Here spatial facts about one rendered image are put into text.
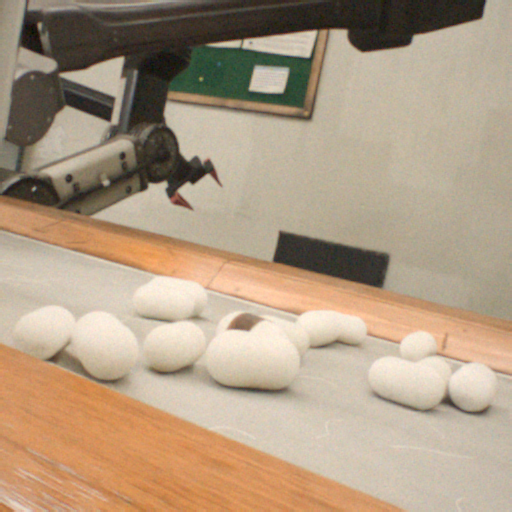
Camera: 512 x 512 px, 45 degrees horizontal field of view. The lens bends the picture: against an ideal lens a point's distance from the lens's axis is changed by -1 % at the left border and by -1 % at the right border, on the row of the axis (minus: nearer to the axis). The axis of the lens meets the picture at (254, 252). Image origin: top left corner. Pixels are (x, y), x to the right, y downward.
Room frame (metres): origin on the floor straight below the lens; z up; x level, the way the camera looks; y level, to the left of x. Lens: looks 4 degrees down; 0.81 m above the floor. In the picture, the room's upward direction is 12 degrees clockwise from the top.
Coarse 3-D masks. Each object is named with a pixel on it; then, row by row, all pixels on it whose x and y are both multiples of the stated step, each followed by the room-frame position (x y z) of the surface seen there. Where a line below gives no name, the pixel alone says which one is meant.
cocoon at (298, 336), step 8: (272, 320) 0.31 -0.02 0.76; (280, 320) 0.31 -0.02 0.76; (288, 328) 0.30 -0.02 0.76; (296, 328) 0.30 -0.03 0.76; (288, 336) 0.30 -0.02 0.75; (296, 336) 0.30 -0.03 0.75; (304, 336) 0.30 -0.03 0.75; (296, 344) 0.30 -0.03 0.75; (304, 344) 0.30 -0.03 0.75; (304, 352) 0.30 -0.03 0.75
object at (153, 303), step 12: (144, 288) 0.33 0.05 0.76; (156, 288) 0.33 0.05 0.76; (168, 288) 0.34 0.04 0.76; (180, 288) 0.34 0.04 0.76; (144, 300) 0.33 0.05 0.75; (156, 300) 0.33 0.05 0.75; (168, 300) 0.33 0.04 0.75; (180, 300) 0.33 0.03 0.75; (192, 300) 0.34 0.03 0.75; (144, 312) 0.33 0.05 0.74; (156, 312) 0.33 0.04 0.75; (168, 312) 0.33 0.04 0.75; (180, 312) 0.33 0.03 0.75
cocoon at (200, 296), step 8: (152, 280) 0.36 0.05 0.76; (160, 280) 0.36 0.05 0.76; (168, 280) 0.36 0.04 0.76; (176, 280) 0.36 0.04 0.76; (184, 280) 0.36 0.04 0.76; (184, 288) 0.35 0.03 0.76; (192, 288) 0.36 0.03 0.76; (200, 288) 0.36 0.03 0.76; (192, 296) 0.35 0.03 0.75; (200, 296) 0.36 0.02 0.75; (200, 304) 0.35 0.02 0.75; (192, 312) 0.35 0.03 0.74; (200, 312) 0.36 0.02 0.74
